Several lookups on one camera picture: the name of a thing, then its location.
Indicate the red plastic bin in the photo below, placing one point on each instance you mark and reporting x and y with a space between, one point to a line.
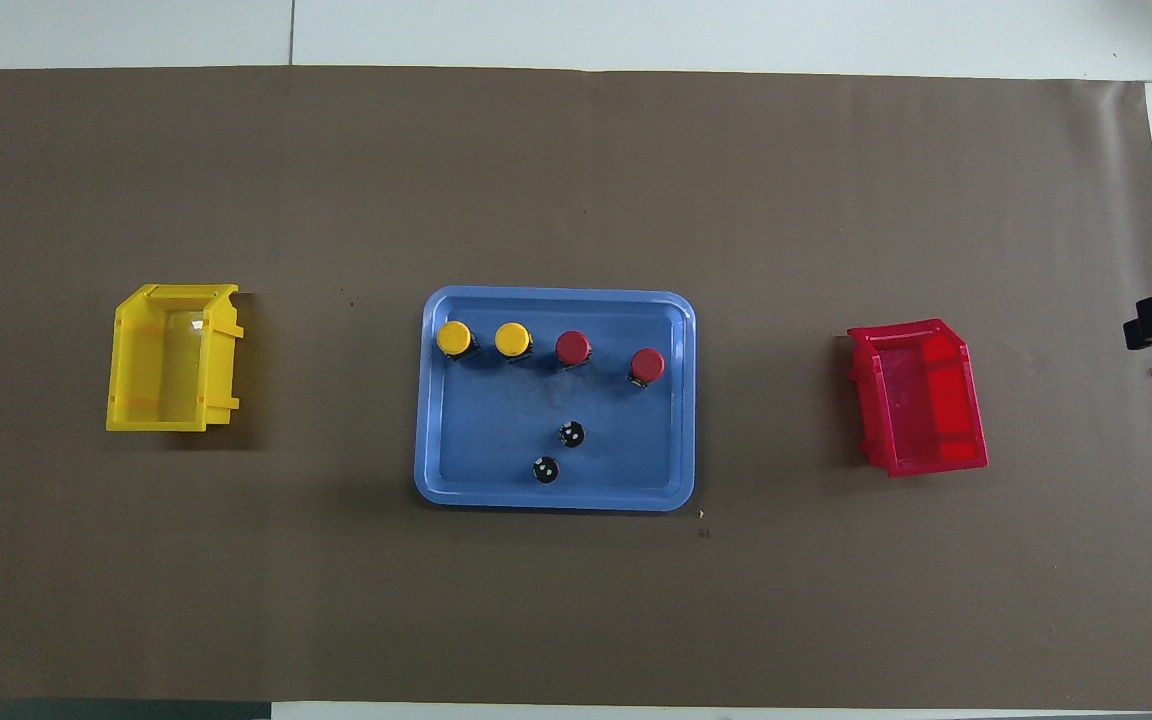
926 400

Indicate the red push button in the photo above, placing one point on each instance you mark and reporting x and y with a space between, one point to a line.
573 347
647 365

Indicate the yellow push button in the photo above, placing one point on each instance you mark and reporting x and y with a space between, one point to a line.
512 339
454 338

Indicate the black push button base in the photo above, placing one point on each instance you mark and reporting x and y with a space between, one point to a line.
546 470
571 435

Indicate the brown paper table mat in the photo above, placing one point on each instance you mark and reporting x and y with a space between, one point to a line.
576 600

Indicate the yellow plastic bin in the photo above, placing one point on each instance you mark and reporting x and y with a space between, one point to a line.
161 370

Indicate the blue plastic tray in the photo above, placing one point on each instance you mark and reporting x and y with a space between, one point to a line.
496 440

